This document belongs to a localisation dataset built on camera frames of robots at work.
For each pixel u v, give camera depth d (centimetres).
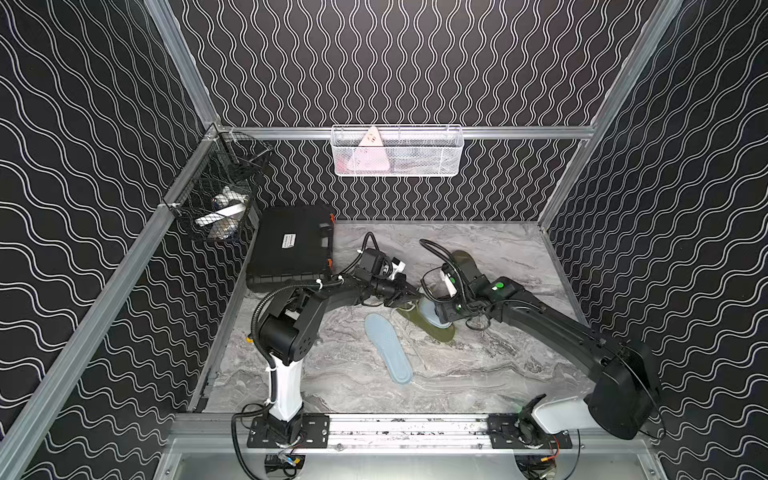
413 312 89
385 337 90
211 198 84
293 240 106
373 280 80
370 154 88
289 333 51
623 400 42
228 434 69
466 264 65
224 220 73
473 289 63
